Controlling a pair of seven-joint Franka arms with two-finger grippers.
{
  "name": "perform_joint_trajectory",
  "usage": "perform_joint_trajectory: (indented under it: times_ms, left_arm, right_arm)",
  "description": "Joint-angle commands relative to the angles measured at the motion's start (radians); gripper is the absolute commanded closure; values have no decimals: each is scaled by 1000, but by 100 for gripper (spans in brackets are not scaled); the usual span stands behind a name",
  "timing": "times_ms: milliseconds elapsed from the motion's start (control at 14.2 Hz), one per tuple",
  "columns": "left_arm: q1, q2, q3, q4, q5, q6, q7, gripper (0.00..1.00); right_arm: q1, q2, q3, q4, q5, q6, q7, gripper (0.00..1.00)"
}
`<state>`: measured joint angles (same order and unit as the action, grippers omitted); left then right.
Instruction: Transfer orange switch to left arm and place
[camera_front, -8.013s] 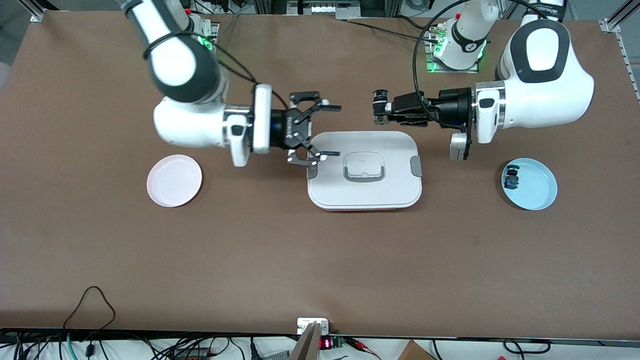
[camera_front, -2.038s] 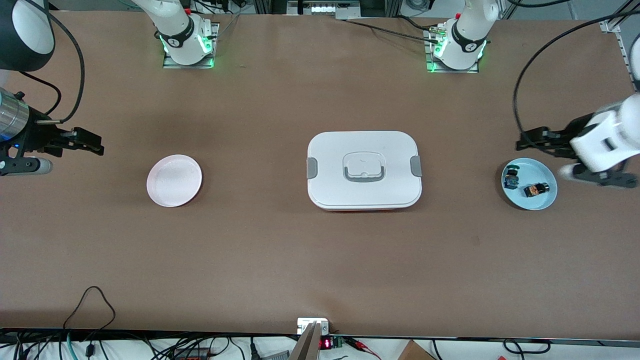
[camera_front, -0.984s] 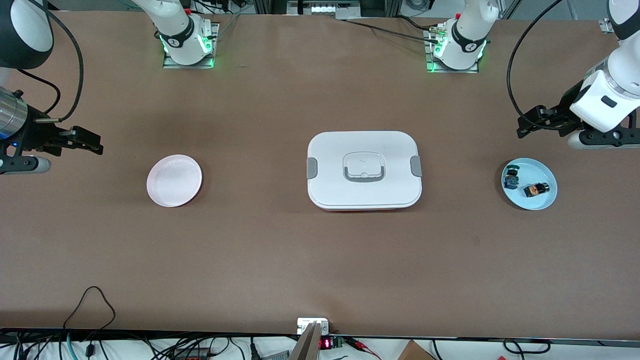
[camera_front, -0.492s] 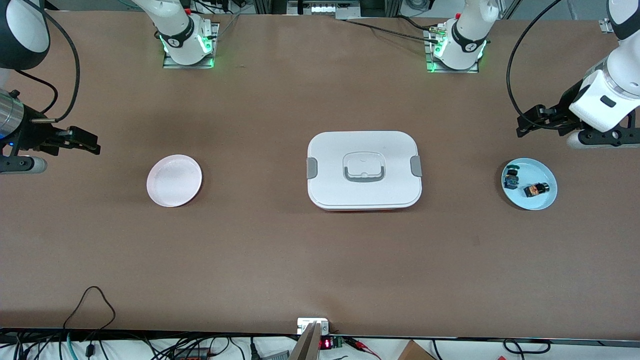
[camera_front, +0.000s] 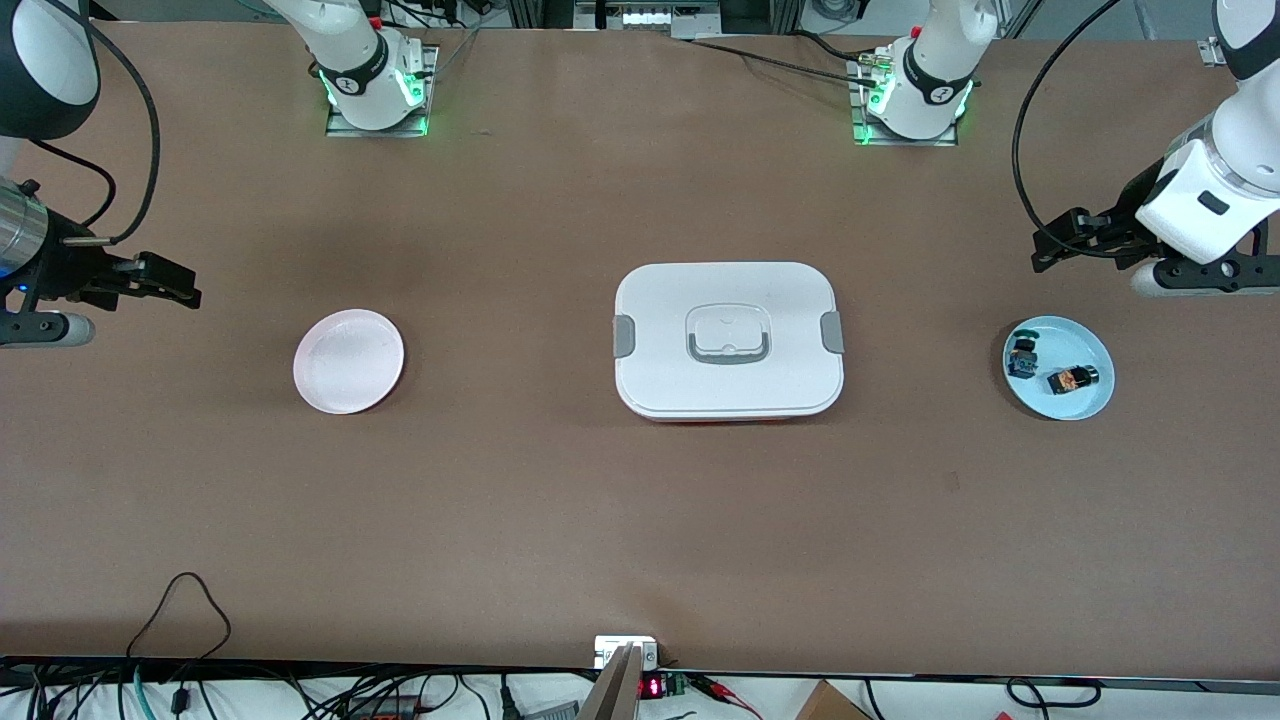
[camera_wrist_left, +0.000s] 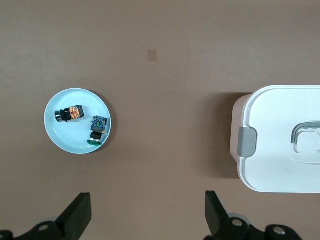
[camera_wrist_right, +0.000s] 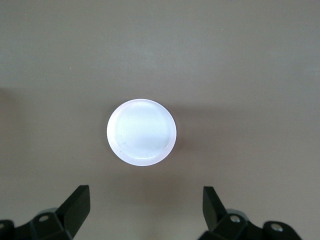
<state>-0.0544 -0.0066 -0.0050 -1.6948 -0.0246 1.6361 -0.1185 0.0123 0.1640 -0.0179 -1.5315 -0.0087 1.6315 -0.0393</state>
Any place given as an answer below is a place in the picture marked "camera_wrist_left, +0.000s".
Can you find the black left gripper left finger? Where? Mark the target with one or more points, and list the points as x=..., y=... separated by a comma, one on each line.
x=75, y=217

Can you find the brown tape patch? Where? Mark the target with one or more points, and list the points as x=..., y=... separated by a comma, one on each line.
x=152, y=55

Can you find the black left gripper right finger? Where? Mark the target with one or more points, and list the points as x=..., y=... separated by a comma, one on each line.
x=216, y=215

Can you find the white lunch box grey latches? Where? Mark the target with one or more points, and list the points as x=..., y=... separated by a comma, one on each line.
x=275, y=162

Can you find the green push-button switch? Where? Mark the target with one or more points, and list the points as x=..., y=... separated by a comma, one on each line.
x=98, y=126

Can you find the light blue round plate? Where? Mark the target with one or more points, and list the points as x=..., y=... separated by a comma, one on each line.
x=72, y=140

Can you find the orange push-button switch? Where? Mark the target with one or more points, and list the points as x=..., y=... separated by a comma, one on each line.
x=71, y=113

